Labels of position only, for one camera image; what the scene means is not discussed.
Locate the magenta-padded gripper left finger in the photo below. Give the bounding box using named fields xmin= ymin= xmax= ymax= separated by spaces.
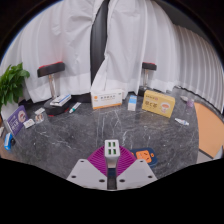
xmin=66 ymin=145 xmax=109 ymax=191

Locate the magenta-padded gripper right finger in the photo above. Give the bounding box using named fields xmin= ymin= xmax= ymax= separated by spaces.
xmin=116 ymin=145 xmax=158 ymax=191

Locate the white charger block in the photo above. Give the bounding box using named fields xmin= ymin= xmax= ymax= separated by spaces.
xmin=104 ymin=139 xmax=121 ymax=170

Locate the white pen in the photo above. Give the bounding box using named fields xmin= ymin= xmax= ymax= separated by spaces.
xmin=68 ymin=101 xmax=82 ymax=114

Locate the white tube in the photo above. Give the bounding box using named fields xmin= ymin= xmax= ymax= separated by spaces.
xmin=174 ymin=117 xmax=190 ymax=127

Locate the small printed card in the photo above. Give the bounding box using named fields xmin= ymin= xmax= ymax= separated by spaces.
xmin=34 ymin=113 xmax=45 ymax=124
xmin=23 ymin=118 xmax=36 ymax=129
xmin=34 ymin=107 xmax=46 ymax=116

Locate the small blue white box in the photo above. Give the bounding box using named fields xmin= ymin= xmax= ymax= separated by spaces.
xmin=127 ymin=95 xmax=138 ymax=112

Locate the yellow box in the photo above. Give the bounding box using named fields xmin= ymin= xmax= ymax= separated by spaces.
xmin=141 ymin=89 xmax=176 ymax=119

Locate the flat white blue box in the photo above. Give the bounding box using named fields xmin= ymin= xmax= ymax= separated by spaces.
xmin=49 ymin=93 xmax=72 ymax=107

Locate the white box orange stripe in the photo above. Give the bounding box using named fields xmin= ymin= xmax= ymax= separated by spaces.
xmin=90 ymin=88 xmax=124 ymax=110

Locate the orange chair grey seat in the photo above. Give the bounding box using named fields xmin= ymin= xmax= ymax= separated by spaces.
xmin=193 ymin=101 xmax=224 ymax=164

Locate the purple box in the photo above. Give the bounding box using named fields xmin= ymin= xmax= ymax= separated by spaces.
xmin=5 ymin=104 xmax=29 ymax=136

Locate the red-topped black stool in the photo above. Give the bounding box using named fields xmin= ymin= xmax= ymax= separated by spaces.
xmin=138 ymin=61 xmax=158 ymax=98
xmin=36 ymin=61 xmax=73 ymax=117

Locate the green potted plant white pot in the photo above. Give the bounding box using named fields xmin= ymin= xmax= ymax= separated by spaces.
xmin=0 ymin=62 xmax=31 ymax=119

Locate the white curtain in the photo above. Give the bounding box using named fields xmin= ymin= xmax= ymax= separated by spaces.
xmin=0 ymin=0 xmax=104 ymax=104
xmin=90 ymin=0 xmax=224 ymax=113

